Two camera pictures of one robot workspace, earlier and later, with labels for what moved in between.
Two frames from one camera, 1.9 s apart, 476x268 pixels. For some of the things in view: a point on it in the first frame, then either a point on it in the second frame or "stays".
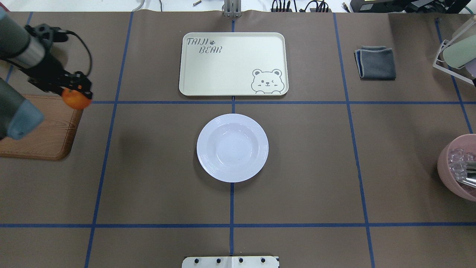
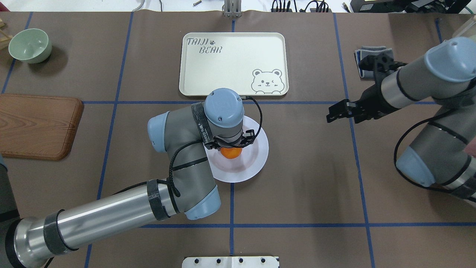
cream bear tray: x=234 y=64 stays
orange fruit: x=74 y=99 to x=231 y=153
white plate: x=232 y=148 stays
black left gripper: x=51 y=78 to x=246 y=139
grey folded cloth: x=375 y=63 stays
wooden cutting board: x=53 y=138 stays
